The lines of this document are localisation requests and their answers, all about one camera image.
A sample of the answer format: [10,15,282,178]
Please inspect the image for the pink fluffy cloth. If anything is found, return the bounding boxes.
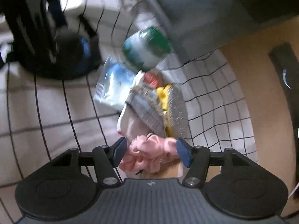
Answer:
[119,135,178,173]

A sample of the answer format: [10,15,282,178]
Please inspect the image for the yellow cloth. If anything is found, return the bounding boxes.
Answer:
[155,85,174,138]

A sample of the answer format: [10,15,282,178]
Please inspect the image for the grey checked cloth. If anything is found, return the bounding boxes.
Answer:
[125,84,167,134]

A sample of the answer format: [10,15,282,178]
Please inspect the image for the blue white wet wipes packet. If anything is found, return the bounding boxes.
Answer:
[93,56,138,111]

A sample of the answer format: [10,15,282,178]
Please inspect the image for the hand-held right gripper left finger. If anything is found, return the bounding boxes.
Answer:
[50,136,128,188]

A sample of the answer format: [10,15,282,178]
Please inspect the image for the green lid white jar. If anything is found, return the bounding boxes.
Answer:
[122,26,172,72]

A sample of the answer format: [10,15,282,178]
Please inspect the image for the white pink-capped tube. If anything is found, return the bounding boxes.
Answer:
[116,71,150,145]

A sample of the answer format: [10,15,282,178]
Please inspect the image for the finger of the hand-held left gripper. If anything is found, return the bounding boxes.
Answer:
[56,15,102,80]

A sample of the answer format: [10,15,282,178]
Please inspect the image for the silver glitter cloth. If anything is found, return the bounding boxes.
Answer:
[166,85,190,139]

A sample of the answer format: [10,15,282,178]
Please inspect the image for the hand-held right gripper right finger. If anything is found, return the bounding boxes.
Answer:
[176,138,254,188]

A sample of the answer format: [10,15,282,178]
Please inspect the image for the white black checked bed sheet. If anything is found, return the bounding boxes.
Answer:
[0,0,260,224]

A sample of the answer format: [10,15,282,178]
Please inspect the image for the black strip with metal studs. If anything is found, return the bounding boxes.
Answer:
[268,42,299,150]

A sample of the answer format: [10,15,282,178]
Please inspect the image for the pink knitted item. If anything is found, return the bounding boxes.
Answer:
[143,71,167,90]

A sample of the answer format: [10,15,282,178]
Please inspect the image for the grey storage box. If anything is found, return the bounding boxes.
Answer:
[142,0,299,61]

